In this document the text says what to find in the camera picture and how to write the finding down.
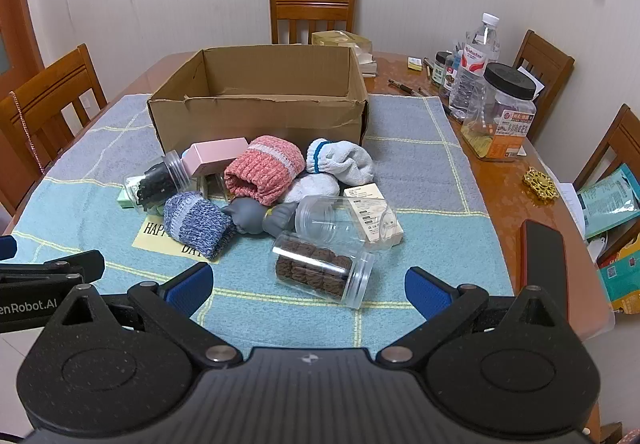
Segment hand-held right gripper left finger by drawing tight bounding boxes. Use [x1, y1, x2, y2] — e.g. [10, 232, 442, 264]
[47, 262, 243, 368]

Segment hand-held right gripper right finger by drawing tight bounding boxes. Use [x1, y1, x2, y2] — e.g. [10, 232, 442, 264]
[376, 267, 573, 367]

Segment blue knit sock roll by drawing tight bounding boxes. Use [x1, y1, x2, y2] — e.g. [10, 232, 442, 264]
[162, 191, 238, 261]

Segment green tissue packet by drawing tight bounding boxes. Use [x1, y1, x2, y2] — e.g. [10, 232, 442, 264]
[116, 174, 166, 217]

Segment clear jar of black pieces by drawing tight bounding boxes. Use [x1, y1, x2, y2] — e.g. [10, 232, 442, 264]
[131, 150, 193, 215]

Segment clear jar of brown cookies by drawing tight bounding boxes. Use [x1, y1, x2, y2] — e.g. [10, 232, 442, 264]
[272, 231, 376, 309]

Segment beige small carton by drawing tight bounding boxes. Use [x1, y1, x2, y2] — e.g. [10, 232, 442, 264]
[343, 184, 405, 247]

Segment clear plastic jar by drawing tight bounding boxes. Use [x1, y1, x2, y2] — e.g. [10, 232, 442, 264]
[295, 195, 398, 252]

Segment pink small box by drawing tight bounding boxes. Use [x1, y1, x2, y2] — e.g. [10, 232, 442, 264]
[187, 136, 251, 179]

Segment red knit sock roll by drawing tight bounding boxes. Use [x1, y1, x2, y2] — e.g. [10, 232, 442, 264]
[224, 135, 307, 207]

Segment white blue-striped glove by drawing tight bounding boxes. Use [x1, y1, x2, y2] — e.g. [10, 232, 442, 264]
[306, 138, 377, 187]
[282, 173, 346, 205]

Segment brown cardboard box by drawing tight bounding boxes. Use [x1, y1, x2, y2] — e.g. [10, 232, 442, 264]
[146, 45, 370, 159]

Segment red case phone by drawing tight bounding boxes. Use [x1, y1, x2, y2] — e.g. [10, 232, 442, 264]
[519, 219, 569, 325]

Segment blue grey checked blanket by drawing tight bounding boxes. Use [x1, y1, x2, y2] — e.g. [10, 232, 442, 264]
[10, 94, 516, 360]

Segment gold ornament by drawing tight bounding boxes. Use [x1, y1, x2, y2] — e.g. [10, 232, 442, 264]
[523, 167, 557, 201]

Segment wooden chair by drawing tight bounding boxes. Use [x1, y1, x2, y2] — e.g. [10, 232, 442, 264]
[268, 0, 359, 45]
[513, 30, 576, 142]
[572, 104, 640, 195]
[0, 44, 109, 217]

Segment white papers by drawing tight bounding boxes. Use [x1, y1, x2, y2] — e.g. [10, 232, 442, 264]
[555, 181, 588, 237]

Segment large black lid jar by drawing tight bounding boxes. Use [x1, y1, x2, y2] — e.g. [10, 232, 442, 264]
[460, 62, 538, 162]

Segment orange and teal packets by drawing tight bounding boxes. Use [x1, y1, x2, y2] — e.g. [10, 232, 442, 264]
[597, 234, 640, 315]

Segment dark lid small jar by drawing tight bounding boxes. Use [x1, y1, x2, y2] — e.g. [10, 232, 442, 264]
[432, 52, 453, 87]

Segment clear water bottle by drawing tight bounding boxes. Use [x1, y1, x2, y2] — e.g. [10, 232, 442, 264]
[448, 12, 502, 119]

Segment pink bead chain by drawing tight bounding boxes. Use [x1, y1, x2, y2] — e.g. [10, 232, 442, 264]
[10, 91, 41, 169]

